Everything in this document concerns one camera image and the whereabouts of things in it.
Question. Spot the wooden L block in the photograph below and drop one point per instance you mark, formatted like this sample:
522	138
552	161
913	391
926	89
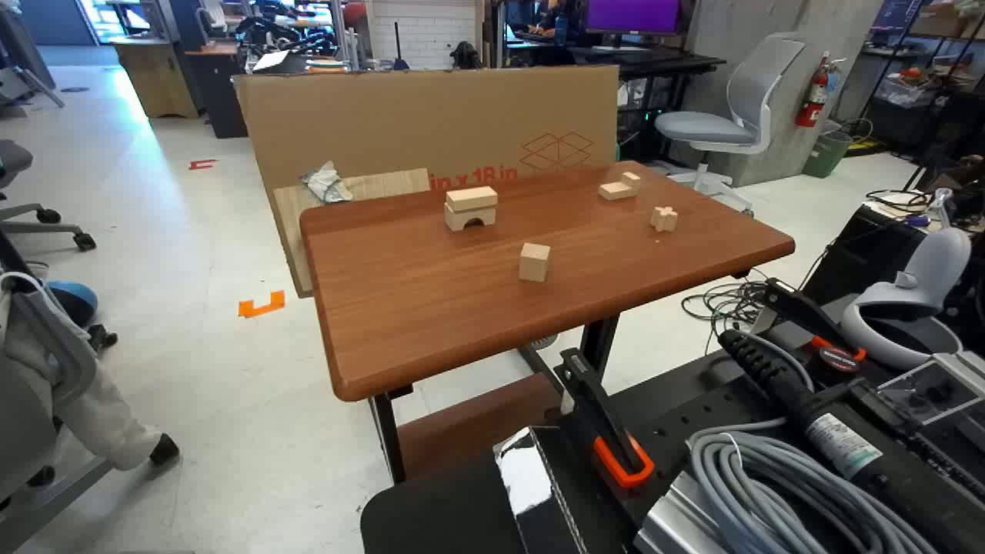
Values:
621	190

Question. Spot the flat rectangular wooden block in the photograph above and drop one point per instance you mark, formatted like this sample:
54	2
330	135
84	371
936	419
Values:
472	199

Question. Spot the red fire extinguisher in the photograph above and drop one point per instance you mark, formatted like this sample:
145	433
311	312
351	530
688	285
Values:
815	98

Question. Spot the grey chair at left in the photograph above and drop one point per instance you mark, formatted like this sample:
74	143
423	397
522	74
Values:
62	419

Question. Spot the white VR controller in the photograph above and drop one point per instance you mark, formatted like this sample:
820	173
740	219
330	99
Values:
898	322

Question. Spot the small notched wooden block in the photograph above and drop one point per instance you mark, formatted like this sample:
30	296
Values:
663	219

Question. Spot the orange floor tape marker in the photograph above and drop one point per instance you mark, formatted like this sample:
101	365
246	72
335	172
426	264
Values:
251	309

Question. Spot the black ribbed handle tool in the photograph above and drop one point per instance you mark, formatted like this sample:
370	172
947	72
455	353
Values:
831	430

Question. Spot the large cardboard sheet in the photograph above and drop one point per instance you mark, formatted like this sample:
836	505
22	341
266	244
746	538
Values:
462	128

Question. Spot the wooden cube block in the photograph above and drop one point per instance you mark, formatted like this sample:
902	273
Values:
535	264

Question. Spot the black table leg frame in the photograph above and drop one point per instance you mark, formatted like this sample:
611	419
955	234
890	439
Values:
446	439

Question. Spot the crumpled white paper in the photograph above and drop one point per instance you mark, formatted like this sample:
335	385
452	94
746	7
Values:
328	185

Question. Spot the black orange bar clamp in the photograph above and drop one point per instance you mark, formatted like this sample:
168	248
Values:
615	449

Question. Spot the wooden arch block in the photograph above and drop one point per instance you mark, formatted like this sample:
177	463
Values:
461	219

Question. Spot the purple computer monitor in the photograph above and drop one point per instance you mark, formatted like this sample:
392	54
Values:
623	16

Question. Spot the white office chair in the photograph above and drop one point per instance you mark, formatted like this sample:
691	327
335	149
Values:
746	125

